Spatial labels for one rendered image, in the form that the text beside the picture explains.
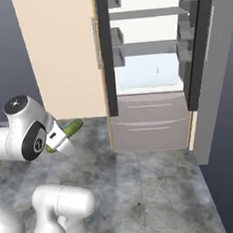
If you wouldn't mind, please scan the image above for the grey fridge shelf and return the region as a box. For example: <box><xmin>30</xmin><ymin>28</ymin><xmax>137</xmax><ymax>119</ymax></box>
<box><xmin>119</xmin><ymin>38</ymin><xmax>181</xmax><ymax>59</ymax></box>
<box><xmin>109</xmin><ymin>4</ymin><xmax>190</xmax><ymax>22</ymax></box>

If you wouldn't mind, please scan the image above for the clear crisper drawer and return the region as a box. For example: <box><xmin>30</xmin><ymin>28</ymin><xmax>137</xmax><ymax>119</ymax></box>
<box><xmin>114</xmin><ymin>51</ymin><xmax>185</xmax><ymax>97</ymax></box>

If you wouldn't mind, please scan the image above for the grey freezer drawer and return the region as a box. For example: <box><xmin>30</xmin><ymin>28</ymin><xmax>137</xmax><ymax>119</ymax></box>
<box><xmin>109</xmin><ymin>90</ymin><xmax>191</xmax><ymax>126</ymax></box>
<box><xmin>110</xmin><ymin>116</ymin><xmax>192</xmax><ymax>155</ymax></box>

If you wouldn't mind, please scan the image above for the grey bar handle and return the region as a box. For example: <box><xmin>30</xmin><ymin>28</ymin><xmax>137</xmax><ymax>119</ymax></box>
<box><xmin>91</xmin><ymin>16</ymin><xmax>104</xmax><ymax>71</ymax></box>

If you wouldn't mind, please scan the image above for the grey drawer handle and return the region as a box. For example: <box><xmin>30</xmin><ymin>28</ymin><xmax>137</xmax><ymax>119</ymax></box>
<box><xmin>126</xmin><ymin>102</ymin><xmax>173</xmax><ymax>111</ymax></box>
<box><xmin>126</xmin><ymin>123</ymin><xmax>171</xmax><ymax>133</ymax></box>

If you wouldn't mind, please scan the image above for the grey fridge door with bins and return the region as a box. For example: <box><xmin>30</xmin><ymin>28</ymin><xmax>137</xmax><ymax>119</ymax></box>
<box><xmin>171</xmin><ymin>0</ymin><xmax>233</xmax><ymax>167</ymax></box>

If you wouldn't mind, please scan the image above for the green cucumber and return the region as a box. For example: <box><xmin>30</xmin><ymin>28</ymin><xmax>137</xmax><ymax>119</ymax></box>
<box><xmin>43</xmin><ymin>117</ymin><xmax>87</xmax><ymax>154</ymax></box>

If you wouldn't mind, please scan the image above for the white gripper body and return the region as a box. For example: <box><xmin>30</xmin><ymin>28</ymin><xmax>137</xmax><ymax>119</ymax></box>
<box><xmin>55</xmin><ymin>136</ymin><xmax>77</xmax><ymax>158</ymax></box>

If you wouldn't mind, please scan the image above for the beige cupboard panel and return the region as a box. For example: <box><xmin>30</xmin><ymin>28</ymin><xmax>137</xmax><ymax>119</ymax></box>
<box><xmin>10</xmin><ymin>0</ymin><xmax>109</xmax><ymax>125</ymax></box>

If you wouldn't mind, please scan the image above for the pale fridge door handle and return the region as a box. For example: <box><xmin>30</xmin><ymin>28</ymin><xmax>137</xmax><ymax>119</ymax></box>
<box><xmin>200</xmin><ymin>5</ymin><xmax>220</xmax><ymax>63</ymax></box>

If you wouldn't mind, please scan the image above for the fridge door with dark bins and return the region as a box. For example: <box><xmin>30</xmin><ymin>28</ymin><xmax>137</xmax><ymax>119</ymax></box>
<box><xmin>95</xmin><ymin>0</ymin><xmax>132</xmax><ymax>118</ymax></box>

